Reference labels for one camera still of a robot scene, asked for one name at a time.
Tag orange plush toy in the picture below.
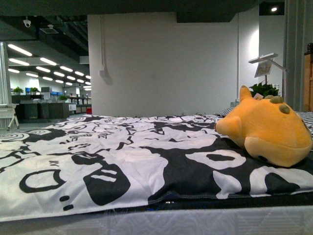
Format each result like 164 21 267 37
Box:
215 86 313 167

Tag black and white patterned blanket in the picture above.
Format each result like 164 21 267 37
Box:
0 115 313 221

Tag green potted plant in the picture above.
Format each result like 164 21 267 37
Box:
249 82 279 97

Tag white desk lamp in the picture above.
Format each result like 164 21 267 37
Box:
248 52 287 98

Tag dark office desks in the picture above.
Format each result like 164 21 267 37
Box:
11 95 91 122

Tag white folding table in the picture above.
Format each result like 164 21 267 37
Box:
0 103 20 131

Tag wooden shelf unit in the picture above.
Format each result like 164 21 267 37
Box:
304 43 313 112

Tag grey mattress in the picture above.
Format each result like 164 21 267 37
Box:
0 206 313 235

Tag grey curtain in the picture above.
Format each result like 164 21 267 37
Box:
283 0 313 112

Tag white security camera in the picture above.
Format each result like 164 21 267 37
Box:
23 16 31 28

